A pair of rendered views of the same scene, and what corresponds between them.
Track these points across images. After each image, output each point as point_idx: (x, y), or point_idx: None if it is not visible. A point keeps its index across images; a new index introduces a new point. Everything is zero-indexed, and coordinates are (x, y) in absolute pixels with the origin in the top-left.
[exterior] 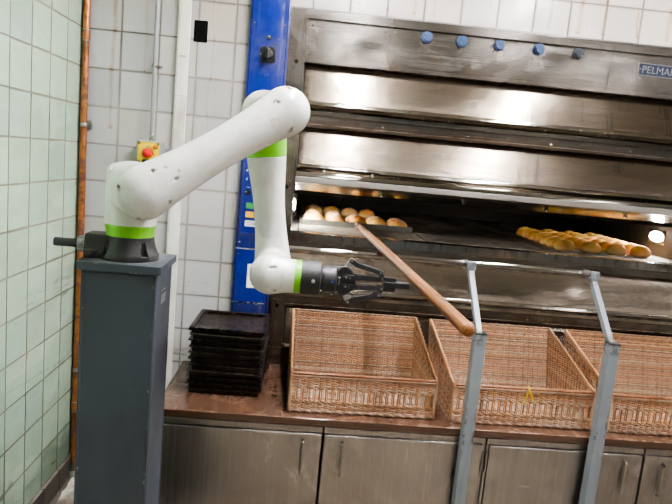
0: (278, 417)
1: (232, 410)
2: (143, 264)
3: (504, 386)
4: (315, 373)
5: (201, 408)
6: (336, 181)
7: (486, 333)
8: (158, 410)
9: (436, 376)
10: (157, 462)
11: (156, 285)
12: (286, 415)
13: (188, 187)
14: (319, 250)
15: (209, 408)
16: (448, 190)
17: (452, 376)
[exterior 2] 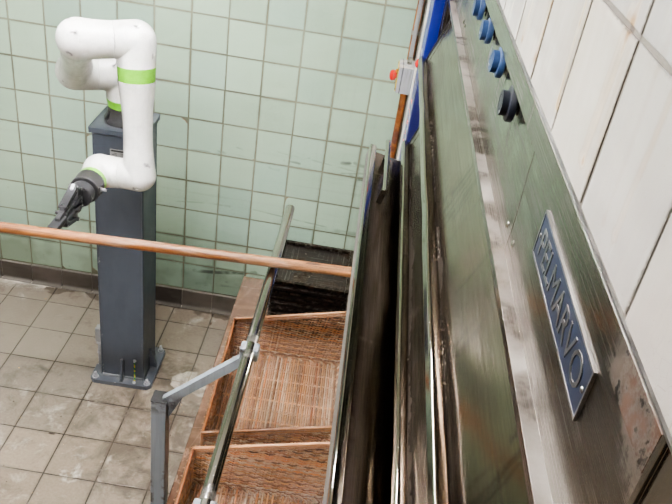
0: (220, 344)
1: (236, 316)
2: (98, 122)
3: (175, 501)
4: (229, 333)
5: (241, 299)
6: (364, 175)
7: (155, 401)
8: (124, 231)
9: (210, 431)
10: (131, 268)
11: (92, 138)
12: (222, 348)
13: (62, 74)
14: (279, 228)
15: (241, 304)
16: (354, 260)
17: (206, 446)
